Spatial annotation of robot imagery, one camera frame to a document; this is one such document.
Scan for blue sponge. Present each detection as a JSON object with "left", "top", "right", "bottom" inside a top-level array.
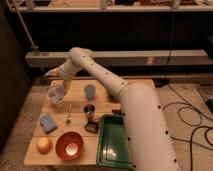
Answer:
[{"left": 40, "top": 115, "right": 57, "bottom": 134}]

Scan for red bowl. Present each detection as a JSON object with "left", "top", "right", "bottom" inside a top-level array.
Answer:
[{"left": 55, "top": 132, "right": 84, "bottom": 161}]

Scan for green plastic tray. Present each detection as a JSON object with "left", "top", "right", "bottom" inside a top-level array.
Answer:
[{"left": 96, "top": 114, "right": 133, "bottom": 171}]

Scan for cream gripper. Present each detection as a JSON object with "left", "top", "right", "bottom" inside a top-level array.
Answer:
[{"left": 46, "top": 59, "right": 78, "bottom": 90}]

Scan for bunch of dark grapes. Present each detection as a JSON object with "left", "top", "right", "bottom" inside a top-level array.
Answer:
[{"left": 112, "top": 109, "right": 125, "bottom": 115}]

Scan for metal stand pole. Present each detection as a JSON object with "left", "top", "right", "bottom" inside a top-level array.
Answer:
[{"left": 9, "top": 0, "right": 47, "bottom": 56}]

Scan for blue plastic cup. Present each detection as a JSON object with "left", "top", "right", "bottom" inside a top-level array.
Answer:
[{"left": 84, "top": 84, "right": 96, "bottom": 100}]

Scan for orange fruit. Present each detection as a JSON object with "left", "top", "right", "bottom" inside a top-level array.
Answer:
[{"left": 37, "top": 137, "right": 52, "bottom": 154}]

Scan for metal fork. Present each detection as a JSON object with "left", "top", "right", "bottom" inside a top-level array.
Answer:
[{"left": 66, "top": 103, "right": 72, "bottom": 125}]

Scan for black floor cables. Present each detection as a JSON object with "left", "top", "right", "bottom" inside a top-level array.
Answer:
[{"left": 161, "top": 83, "right": 213, "bottom": 171}]

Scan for small metal cup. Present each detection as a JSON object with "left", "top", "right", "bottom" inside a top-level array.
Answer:
[{"left": 84, "top": 104, "right": 95, "bottom": 119}]

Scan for small dark box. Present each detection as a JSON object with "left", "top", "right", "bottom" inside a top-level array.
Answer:
[{"left": 85, "top": 122, "right": 99, "bottom": 133}]

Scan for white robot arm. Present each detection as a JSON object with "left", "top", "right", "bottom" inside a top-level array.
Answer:
[{"left": 46, "top": 47, "right": 181, "bottom": 171}]

